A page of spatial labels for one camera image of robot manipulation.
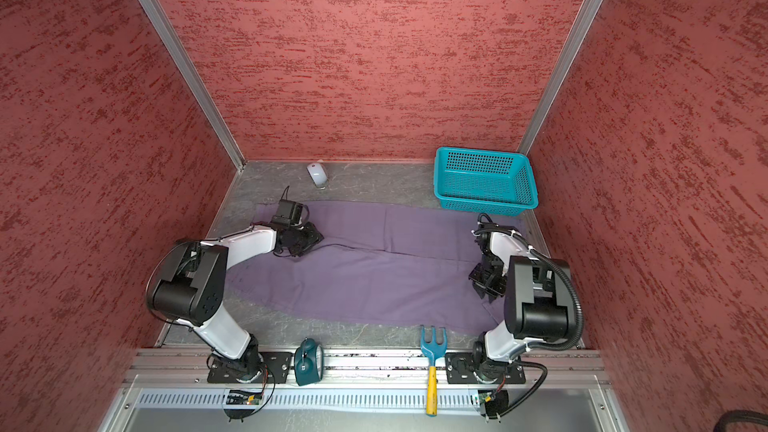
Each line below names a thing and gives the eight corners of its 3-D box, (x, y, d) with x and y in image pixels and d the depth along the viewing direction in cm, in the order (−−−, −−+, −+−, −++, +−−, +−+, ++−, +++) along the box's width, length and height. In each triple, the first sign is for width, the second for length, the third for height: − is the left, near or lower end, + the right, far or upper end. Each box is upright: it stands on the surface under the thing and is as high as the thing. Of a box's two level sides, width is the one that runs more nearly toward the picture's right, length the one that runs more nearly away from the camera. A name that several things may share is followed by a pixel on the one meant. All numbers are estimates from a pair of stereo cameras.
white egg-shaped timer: (317, 192, 114) (312, 175, 106) (311, 182, 117) (305, 165, 109) (330, 187, 116) (325, 169, 108) (323, 177, 119) (319, 160, 111)
